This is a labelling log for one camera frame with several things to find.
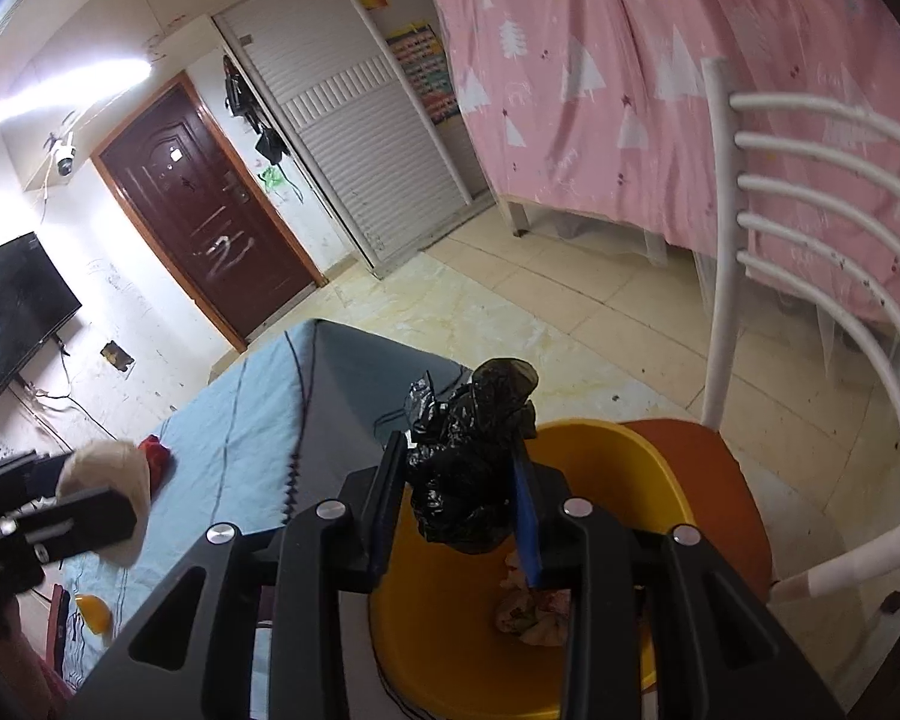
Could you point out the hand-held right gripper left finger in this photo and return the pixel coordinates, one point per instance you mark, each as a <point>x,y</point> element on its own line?
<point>381,540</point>

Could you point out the yellow plastic basin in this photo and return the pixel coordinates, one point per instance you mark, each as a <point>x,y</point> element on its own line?
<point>450,637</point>

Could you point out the small black hanging bag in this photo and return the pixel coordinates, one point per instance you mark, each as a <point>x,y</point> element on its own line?
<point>270,146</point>

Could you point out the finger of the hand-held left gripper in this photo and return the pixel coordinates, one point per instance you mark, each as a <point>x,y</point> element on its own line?
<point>15,474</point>
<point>82,519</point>

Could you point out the black wall television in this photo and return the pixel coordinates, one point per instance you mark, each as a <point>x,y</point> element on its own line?
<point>11,315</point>

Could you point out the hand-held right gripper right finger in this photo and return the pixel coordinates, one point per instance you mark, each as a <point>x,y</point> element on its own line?
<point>529,525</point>

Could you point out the red cloth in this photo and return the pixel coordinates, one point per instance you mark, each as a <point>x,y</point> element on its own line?
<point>155,457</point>

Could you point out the white shutter wardrobe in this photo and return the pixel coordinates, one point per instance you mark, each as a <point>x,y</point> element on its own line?
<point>360,165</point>

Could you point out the cream knitted scarf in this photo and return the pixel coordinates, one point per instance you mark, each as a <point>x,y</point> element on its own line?
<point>120,476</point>

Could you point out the large black hanging bag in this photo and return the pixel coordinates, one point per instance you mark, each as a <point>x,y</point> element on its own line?
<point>238,90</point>

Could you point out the pink tree print sheet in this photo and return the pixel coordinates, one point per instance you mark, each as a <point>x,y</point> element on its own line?
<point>607,127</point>

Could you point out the blue printed bed sheet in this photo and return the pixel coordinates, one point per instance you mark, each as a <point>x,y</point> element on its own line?
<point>232,450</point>

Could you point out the brown wall box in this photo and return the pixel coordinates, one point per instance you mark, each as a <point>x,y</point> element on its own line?
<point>116,356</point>

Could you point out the black plastic bag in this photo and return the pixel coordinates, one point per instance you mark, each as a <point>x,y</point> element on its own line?
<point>457,480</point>

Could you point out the paper wrapper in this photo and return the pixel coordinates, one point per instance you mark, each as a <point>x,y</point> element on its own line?
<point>532,615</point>

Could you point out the colourful chart poster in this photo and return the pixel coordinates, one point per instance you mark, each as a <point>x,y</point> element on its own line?
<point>424,75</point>

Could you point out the dark brown door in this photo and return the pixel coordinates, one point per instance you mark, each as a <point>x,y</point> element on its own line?
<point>202,225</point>

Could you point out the person's left forearm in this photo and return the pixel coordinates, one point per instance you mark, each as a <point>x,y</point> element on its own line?
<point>7,660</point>

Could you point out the white security camera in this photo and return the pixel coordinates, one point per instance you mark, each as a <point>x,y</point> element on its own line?
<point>64,157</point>

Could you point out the white metal chair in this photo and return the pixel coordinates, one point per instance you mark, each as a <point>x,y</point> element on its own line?
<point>720,240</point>

